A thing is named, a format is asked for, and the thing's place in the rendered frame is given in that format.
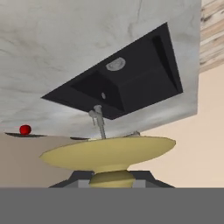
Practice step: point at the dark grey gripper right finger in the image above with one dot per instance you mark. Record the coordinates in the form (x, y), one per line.
(147, 180)

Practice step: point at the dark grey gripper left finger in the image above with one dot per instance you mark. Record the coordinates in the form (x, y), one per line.
(76, 180)

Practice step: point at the yellow candle holder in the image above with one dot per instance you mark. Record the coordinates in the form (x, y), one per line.
(110, 156)

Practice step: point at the silver tap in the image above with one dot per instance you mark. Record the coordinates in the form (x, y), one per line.
(98, 119)

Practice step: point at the red round object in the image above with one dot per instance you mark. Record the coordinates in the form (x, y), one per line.
(25, 129)

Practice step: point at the black sink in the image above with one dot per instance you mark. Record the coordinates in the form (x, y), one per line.
(131, 78)

